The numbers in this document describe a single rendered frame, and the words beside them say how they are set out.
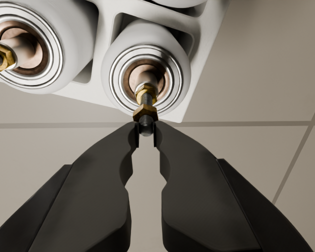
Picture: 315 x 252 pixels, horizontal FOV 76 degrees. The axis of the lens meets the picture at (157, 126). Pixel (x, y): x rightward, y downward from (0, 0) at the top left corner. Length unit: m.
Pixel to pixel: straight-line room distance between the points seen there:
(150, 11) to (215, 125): 0.37
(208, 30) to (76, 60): 0.16
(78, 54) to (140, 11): 0.09
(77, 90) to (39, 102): 0.26
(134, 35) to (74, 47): 0.06
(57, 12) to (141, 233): 0.80
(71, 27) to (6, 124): 0.45
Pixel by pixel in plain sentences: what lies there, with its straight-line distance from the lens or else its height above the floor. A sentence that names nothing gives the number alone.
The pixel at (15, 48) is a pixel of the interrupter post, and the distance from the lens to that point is 0.21.
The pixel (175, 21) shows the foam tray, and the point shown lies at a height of 0.18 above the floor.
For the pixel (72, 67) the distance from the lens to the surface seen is 0.22.
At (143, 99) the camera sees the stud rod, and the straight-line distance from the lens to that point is 0.16.
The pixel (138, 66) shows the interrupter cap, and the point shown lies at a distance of 0.21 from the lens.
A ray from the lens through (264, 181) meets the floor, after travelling 0.77.
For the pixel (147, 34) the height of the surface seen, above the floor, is 0.25.
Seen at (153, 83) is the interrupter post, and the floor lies 0.28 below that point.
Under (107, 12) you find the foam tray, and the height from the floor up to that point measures 0.18.
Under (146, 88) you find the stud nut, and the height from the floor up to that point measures 0.29.
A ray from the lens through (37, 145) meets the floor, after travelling 0.64.
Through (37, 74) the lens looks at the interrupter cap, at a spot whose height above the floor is 0.25.
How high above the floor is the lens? 0.45
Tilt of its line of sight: 58 degrees down
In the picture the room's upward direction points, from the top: 175 degrees clockwise
